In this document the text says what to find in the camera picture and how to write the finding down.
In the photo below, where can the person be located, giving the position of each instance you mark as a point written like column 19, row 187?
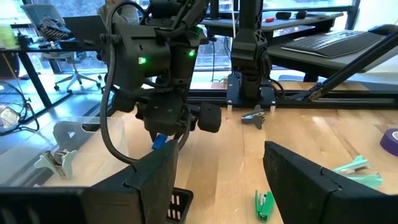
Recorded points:
column 124, row 14

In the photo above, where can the black aluminium table frame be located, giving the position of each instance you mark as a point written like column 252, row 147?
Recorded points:
column 342, row 101

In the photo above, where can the black keyboard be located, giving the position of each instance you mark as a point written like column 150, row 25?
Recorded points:
column 332, row 43

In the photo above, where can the pale beige staple remover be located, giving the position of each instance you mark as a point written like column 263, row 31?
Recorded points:
column 60, row 161

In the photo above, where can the black laptop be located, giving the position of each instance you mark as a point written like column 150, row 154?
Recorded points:
column 84, row 28
column 298, row 62

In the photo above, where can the blue mini stapler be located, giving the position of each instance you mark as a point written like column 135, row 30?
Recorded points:
column 159, row 141

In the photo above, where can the grey staple remover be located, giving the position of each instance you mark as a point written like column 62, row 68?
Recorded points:
column 253, row 117

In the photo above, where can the mint staple remover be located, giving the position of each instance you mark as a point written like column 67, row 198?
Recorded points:
column 351, row 166

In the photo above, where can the black white striped bundle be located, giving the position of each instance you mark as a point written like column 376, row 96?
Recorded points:
column 54, row 29

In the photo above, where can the small red desk item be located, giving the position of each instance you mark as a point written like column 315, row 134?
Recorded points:
column 270, row 19

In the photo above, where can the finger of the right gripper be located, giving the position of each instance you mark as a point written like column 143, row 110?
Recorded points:
column 153, row 135
column 174, row 137

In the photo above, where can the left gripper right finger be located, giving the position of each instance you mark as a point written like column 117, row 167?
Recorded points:
column 304, row 193

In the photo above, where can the green mini stapler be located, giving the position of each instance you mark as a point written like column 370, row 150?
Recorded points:
column 264, row 207

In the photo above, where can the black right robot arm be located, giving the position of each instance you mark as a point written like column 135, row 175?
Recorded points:
column 248, row 46

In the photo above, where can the black mesh basket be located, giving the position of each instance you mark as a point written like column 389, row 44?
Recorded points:
column 180, row 205

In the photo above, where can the black side desk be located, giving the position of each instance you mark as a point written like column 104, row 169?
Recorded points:
column 34, row 77

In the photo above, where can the small black desk item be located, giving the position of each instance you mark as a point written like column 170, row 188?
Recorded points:
column 301, row 14
column 283, row 15

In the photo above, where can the black computer mouse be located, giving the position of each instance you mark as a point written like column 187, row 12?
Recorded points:
column 384, row 29

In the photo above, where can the purple tape roll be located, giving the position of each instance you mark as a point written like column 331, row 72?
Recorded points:
column 390, row 141

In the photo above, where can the yellow-green cup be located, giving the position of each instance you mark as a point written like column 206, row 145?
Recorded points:
column 6, row 37

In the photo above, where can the black floor fan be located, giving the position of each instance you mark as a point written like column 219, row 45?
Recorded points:
column 9, row 116

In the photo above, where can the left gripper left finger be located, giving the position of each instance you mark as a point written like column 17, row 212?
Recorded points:
column 149, row 186

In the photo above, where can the grey office chair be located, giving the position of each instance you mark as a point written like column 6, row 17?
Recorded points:
column 37, row 11

